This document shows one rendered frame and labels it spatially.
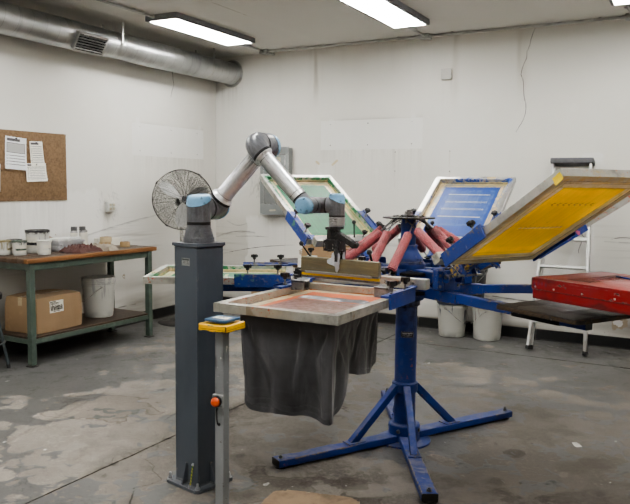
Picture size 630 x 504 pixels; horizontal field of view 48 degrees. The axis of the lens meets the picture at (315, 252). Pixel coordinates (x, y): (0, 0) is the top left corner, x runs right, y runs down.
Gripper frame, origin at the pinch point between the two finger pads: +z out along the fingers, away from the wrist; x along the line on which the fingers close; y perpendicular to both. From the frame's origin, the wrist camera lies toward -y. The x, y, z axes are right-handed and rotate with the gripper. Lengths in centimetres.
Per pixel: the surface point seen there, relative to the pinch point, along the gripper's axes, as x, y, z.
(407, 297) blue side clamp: -8.7, -30.5, 11.7
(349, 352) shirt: 31.0, -20.7, 30.7
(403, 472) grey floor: -41, -18, 109
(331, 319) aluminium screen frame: 59, -27, 12
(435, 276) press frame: -62, -25, 8
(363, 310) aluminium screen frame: 36.8, -29.4, 11.1
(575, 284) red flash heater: 1, -105, -1
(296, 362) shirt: 49, -6, 33
